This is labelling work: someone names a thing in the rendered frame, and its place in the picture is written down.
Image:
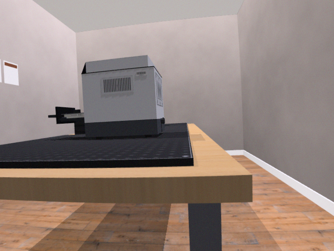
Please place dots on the grey heat sealer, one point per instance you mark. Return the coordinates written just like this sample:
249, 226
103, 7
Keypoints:
121, 97

